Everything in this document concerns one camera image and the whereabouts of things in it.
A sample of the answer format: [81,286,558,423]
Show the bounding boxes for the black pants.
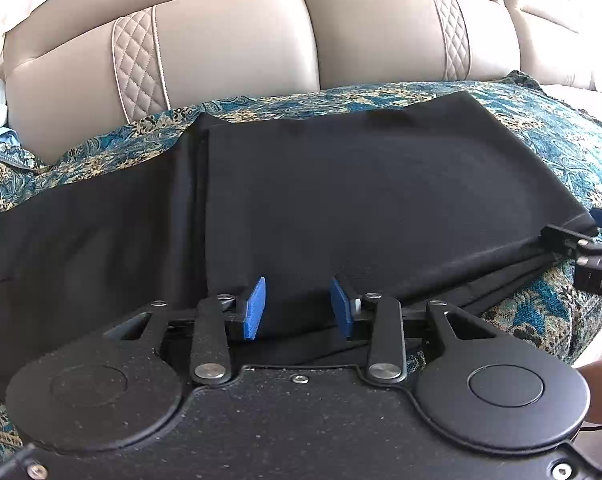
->
[0,92,596,396]

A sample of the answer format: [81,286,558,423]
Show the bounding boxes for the beige leather sofa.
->
[0,0,602,162]

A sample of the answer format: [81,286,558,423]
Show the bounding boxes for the teal paisley sofa cover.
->
[0,70,602,461]

